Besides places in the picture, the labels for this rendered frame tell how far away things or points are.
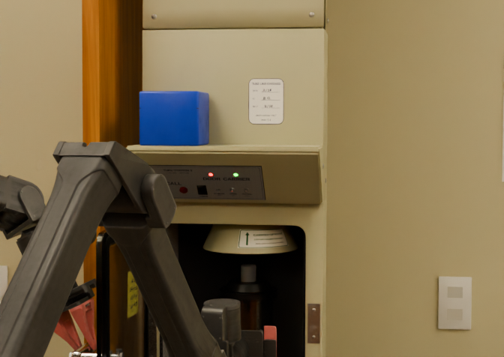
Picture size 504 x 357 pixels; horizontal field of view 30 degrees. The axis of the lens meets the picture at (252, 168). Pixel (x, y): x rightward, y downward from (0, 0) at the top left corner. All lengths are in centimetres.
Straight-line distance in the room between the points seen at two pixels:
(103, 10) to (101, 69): 10
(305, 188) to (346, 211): 50
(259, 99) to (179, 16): 20
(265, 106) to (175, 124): 17
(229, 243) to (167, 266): 46
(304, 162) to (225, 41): 27
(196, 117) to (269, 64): 18
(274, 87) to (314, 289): 36
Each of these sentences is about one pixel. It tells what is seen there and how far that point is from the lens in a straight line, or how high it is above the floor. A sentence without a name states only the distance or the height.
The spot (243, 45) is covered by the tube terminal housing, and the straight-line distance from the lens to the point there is 164.
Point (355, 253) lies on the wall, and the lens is 207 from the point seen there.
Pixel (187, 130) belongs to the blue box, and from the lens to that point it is 154.
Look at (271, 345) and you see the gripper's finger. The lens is 158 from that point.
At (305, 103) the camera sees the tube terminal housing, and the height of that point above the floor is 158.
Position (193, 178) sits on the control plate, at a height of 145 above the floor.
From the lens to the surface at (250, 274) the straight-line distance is 173.
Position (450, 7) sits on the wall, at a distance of 207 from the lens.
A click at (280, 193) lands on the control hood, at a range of 159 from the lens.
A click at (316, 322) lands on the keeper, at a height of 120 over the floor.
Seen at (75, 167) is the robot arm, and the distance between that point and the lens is 108.
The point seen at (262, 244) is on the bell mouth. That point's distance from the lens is 167.
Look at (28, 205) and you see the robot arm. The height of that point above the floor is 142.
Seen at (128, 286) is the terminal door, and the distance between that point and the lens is 154.
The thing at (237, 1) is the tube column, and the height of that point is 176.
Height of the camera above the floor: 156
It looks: 3 degrees down
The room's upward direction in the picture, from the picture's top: straight up
